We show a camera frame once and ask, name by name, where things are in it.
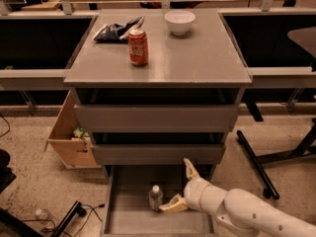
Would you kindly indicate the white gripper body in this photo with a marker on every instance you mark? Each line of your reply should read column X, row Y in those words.
column 193, row 192

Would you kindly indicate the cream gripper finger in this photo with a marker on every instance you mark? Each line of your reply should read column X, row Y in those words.
column 176, row 204
column 191, row 171

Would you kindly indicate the clear plastic water bottle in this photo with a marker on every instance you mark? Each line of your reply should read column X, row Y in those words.
column 155, row 197

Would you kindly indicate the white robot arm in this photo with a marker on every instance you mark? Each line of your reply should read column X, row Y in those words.
column 239, row 211

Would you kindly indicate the grey open bottom drawer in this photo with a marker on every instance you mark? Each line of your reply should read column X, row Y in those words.
column 128, row 213

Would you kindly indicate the grey drawer cabinet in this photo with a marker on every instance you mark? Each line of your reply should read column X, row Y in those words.
column 201, row 67

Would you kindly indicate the grey middle drawer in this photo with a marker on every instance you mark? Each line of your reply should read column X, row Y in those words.
column 157, row 154

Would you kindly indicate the grey top drawer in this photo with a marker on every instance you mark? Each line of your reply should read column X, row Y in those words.
column 157, row 118

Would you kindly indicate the clear bottle on floor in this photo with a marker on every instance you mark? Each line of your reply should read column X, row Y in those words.
column 43, row 215

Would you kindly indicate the brown cardboard box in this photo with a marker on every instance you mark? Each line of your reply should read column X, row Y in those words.
column 73, row 152

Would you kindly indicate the black metal stand leg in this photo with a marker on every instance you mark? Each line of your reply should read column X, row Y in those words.
column 304, row 149

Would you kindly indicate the red soda can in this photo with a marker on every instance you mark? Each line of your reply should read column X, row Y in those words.
column 138, row 47

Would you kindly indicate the white ceramic bowl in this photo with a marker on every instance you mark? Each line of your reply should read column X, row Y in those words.
column 179, row 22

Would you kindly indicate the dark blue chip bag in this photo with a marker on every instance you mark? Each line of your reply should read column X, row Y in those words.
column 117, row 33

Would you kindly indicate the black stand leg left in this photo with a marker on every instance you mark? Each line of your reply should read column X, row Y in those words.
column 15, row 227

